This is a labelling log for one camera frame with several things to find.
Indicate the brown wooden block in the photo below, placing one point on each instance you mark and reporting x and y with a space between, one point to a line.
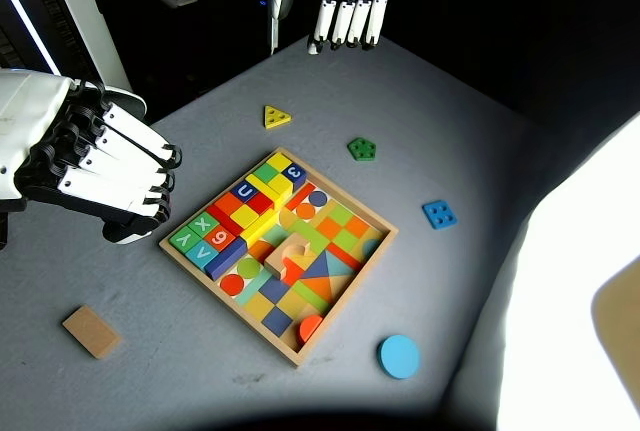
287 251

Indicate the plain wooden plank block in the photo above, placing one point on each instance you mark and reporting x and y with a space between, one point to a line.
91 332

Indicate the yellow triangle piece with holes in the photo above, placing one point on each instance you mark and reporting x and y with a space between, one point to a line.
275 117

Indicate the green pentagon piece with holes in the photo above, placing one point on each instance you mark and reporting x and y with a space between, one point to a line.
361 149

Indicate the blue square piece with holes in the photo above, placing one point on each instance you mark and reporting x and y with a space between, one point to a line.
440 214

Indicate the wooden tray with printed base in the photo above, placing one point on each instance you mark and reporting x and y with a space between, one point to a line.
345 238

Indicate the grey table cloth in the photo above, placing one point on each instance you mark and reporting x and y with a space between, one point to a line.
150 391

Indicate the blue round disc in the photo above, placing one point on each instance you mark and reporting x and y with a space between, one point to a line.
398 356

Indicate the tan rounded board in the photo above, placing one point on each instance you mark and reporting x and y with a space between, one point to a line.
620 326

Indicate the white upright post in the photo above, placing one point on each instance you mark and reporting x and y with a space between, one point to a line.
85 11

